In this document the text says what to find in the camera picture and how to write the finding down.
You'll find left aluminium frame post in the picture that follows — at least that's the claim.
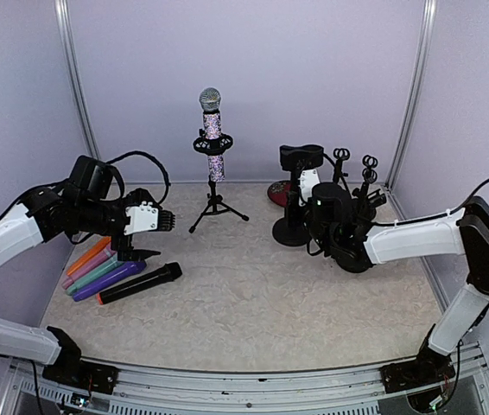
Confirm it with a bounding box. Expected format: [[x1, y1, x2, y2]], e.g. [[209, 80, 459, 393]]
[[54, 0, 101, 159]]

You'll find black desk stand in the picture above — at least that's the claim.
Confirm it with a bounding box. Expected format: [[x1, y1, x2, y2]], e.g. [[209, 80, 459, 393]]
[[333, 148, 350, 187]]

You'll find aluminium corner frame post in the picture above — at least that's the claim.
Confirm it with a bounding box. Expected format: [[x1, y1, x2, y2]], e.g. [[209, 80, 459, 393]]
[[384, 0, 438, 191]]

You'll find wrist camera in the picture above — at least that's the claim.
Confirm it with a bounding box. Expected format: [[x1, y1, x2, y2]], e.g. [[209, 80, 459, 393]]
[[124, 202, 175, 235], [298, 169, 321, 207]]

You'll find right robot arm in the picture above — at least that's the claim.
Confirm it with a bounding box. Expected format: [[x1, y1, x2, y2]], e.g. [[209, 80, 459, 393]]
[[300, 182, 489, 393]]

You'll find orange microphone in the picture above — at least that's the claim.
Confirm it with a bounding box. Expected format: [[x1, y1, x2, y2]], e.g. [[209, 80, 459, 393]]
[[66, 237, 111, 276]]

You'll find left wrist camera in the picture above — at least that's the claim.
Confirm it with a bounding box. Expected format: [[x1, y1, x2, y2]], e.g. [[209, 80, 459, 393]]
[[124, 202, 175, 235]]

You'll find teal microphone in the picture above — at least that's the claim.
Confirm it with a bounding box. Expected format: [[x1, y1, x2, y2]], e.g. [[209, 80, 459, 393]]
[[65, 257, 124, 296]]

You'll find black tripod microphone stand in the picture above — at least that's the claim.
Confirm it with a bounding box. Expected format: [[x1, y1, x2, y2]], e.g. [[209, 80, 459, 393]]
[[188, 129, 250, 233]]

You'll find purple microphone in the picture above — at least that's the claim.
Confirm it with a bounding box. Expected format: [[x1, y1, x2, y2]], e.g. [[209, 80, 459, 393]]
[[72, 261, 147, 302]]

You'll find red patterned coaster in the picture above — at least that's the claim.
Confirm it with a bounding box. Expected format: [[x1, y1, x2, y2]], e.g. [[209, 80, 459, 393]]
[[267, 180, 290, 208]]

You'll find pink microphone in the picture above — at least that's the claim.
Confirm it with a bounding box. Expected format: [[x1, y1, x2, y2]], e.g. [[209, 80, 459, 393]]
[[61, 247, 118, 290]]

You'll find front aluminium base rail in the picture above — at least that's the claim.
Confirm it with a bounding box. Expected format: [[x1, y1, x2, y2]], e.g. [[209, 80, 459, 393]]
[[0, 344, 489, 414]]

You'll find glitter microphone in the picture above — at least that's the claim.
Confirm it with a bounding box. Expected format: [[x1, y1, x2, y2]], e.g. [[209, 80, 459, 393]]
[[199, 87, 225, 182]]

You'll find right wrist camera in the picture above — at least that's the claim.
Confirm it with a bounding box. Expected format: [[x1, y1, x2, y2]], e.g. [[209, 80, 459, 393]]
[[298, 169, 321, 207]]

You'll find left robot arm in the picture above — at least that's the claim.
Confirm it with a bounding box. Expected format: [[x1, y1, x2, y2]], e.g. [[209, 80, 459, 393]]
[[0, 156, 175, 393]]

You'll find black microphone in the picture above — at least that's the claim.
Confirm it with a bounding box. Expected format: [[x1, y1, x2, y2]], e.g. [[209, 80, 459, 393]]
[[98, 262, 182, 305]]

